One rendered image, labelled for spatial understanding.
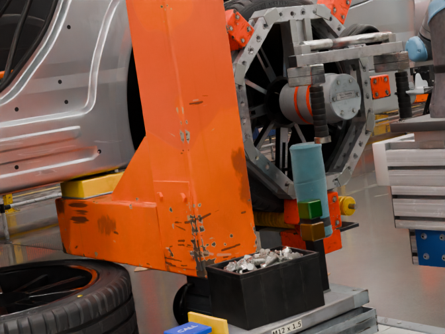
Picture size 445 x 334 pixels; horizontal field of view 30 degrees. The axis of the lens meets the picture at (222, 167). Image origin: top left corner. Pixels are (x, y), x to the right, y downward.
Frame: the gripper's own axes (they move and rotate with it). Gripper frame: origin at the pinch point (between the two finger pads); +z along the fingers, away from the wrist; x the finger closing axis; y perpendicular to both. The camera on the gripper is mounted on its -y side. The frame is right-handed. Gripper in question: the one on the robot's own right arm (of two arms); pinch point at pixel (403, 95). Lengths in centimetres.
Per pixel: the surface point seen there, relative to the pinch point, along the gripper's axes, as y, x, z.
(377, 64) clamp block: 9.5, -6.0, 2.5
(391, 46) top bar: 13.9, -1.3, 1.0
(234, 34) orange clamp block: 23, -21, 41
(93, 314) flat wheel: -36, -15, 100
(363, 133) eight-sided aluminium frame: -10.8, -20.5, -4.5
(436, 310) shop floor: -82, -38, -50
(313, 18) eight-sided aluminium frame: 25.3, -21.1, 10.0
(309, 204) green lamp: -18, 21, 63
